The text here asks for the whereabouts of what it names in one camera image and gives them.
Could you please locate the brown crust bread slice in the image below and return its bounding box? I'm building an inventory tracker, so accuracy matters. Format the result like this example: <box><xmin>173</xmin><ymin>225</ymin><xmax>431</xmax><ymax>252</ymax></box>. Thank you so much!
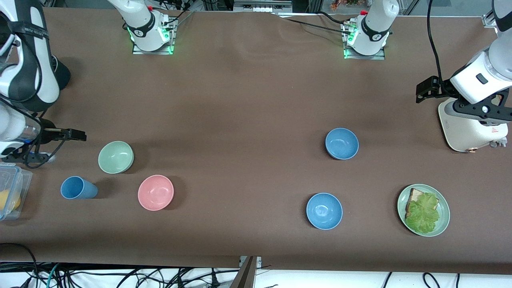
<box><xmin>405</xmin><ymin>188</ymin><xmax>440</xmax><ymax>218</ymax></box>

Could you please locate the green lettuce leaf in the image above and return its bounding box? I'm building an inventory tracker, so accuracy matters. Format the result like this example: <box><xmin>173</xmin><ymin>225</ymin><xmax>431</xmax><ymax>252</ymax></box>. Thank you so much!
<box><xmin>405</xmin><ymin>193</ymin><xmax>440</xmax><ymax>234</ymax></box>

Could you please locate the brown table cover sheet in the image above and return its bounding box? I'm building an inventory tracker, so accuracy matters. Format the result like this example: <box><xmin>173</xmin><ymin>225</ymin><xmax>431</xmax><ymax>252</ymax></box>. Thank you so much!
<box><xmin>0</xmin><ymin>7</ymin><xmax>512</xmax><ymax>274</ymax></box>

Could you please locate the white toaster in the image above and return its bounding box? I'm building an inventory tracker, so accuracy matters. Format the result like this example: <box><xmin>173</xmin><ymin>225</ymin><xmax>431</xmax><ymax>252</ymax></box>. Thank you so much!
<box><xmin>438</xmin><ymin>96</ymin><xmax>509</xmax><ymax>153</ymax></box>

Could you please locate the pale green plate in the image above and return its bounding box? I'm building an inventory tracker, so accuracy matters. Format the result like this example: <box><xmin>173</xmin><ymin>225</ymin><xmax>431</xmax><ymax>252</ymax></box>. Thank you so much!
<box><xmin>397</xmin><ymin>184</ymin><xmax>451</xmax><ymax>237</ymax></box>

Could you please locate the teal cable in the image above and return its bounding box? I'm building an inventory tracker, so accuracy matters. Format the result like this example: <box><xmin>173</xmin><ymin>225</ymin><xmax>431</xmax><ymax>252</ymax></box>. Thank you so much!
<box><xmin>38</xmin><ymin>262</ymin><xmax>62</xmax><ymax>288</ymax></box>

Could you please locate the orange red plastic item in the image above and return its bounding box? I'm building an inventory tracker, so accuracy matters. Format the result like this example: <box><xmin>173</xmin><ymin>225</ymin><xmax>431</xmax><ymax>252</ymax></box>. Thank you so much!
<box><xmin>330</xmin><ymin>0</ymin><xmax>362</xmax><ymax>10</ymax></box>

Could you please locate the green plastic bowl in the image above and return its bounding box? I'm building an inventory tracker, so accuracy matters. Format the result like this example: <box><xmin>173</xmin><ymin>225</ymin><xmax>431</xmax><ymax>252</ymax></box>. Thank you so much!
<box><xmin>98</xmin><ymin>141</ymin><xmax>134</xmax><ymax>174</ymax></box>

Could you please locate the blue plastic bowl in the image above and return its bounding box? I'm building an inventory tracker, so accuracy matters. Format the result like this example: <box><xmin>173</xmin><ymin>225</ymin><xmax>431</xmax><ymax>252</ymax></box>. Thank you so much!
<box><xmin>306</xmin><ymin>192</ymin><xmax>343</xmax><ymax>230</ymax></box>
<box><xmin>325</xmin><ymin>128</ymin><xmax>359</xmax><ymax>160</ymax></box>

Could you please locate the silver metal frame rail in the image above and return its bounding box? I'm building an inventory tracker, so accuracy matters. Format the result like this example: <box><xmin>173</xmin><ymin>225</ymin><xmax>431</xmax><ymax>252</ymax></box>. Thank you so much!
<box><xmin>234</xmin><ymin>0</ymin><xmax>292</xmax><ymax>12</ymax></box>

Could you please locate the blue plastic cup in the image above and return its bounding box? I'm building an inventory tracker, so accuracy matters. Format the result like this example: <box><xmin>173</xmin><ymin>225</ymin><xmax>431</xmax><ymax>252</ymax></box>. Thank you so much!
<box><xmin>60</xmin><ymin>176</ymin><xmax>98</xmax><ymax>200</ymax></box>

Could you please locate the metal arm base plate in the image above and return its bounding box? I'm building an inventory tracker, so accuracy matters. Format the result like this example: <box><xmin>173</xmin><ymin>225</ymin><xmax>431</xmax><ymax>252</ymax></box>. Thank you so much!
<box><xmin>132</xmin><ymin>38</ymin><xmax>175</xmax><ymax>55</ymax></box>
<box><xmin>343</xmin><ymin>44</ymin><xmax>386</xmax><ymax>60</ymax></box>

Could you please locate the pink plastic bowl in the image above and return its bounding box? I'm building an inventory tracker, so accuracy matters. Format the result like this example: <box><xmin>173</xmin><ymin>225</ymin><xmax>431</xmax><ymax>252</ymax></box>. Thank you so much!
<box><xmin>138</xmin><ymin>175</ymin><xmax>175</xmax><ymax>211</ymax></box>

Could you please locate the yellow fruit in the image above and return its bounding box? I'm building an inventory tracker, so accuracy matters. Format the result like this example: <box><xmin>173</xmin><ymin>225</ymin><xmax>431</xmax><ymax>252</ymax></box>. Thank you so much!
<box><xmin>0</xmin><ymin>190</ymin><xmax>21</xmax><ymax>212</ymax></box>

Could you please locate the clear plastic food container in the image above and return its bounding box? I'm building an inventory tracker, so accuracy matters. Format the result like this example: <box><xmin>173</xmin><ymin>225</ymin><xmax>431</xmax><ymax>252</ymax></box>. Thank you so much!
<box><xmin>0</xmin><ymin>162</ymin><xmax>33</xmax><ymax>221</ymax></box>

